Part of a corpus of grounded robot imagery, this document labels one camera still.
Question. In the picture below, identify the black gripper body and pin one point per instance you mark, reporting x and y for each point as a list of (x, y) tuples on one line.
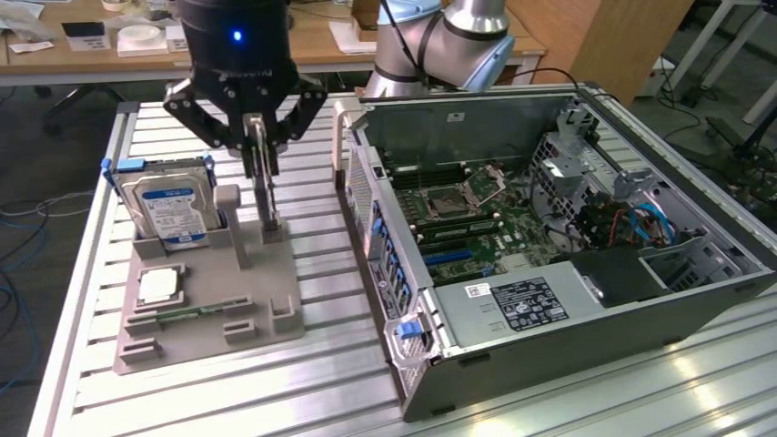
[(236, 45)]

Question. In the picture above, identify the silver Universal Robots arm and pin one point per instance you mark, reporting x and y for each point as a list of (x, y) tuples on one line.
[(412, 45)]

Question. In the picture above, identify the white labelled box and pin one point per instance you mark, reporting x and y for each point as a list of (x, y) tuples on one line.
[(176, 41)]

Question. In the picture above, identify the white box with round bowl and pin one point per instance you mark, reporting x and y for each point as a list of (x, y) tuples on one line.
[(143, 41)]

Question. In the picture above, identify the white paper stack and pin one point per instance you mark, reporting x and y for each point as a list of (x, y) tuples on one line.
[(352, 38)]

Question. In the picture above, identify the wooden desk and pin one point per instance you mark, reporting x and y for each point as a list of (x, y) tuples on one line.
[(91, 64)]

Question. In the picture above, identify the hard disk with blue carrier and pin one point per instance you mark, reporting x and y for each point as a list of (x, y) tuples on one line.
[(170, 205)]

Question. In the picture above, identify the black chair base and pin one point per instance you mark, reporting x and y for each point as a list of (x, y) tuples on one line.
[(67, 102)]

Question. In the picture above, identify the white tape roll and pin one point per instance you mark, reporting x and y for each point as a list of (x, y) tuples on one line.
[(115, 4)]

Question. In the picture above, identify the brown cardboard box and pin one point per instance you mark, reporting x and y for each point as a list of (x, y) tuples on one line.
[(366, 13)]

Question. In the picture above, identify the white box with black lid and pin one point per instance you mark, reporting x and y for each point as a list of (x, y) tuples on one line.
[(86, 34)]

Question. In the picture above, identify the white paper slip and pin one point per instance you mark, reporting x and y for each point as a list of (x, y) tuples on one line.
[(31, 46)]

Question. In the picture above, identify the CPU socket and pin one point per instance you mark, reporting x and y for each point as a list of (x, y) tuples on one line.
[(446, 202)]

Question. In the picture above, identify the metal socket cover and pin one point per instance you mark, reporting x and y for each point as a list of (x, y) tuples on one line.
[(486, 182)]

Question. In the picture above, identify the installed RAM stick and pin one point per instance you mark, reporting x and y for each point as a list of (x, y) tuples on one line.
[(462, 230), (450, 221)]

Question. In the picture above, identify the clear plastic bag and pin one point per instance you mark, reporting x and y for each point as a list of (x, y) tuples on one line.
[(24, 20)]

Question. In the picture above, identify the silver CPU chip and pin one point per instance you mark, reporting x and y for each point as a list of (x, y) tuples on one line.
[(156, 287)]

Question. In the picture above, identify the green RAM stick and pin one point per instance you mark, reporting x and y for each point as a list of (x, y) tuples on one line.
[(188, 313)]

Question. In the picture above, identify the perforated metal disk bay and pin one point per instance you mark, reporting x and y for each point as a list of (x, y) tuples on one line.
[(564, 182)]

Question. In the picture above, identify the green motherboard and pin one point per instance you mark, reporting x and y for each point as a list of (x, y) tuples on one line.
[(535, 236)]

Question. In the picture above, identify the grey plastic parts rack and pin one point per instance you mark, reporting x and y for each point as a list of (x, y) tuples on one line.
[(207, 337)]

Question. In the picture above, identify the blue case latch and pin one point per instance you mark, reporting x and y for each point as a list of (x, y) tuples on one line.
[(408, 330)]

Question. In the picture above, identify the wooden cabinet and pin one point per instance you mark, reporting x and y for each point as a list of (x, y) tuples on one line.
[(607, 45)]

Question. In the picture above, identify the grey power supply unit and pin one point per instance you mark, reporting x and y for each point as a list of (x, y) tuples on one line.
[(474, 318)]

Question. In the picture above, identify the open grey PC case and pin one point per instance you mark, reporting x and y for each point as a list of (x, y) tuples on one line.
[(547, 355)]

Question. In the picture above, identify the black floor stand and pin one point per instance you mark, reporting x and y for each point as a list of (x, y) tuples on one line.
[(744, 136)]

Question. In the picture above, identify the white desk frame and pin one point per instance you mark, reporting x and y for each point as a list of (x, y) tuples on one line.
[(699, 50)]

